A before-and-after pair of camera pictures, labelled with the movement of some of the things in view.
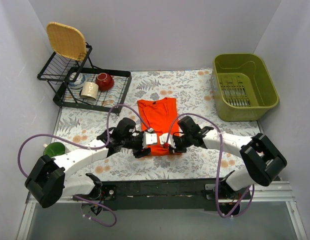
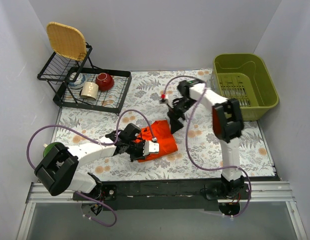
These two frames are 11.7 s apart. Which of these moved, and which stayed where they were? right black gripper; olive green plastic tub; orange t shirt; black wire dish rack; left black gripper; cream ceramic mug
Moved: right black gripper; orange t shirt
Stayed: olive green plastic tub; cream ceramic mug; left black gripper; black wire dish rack
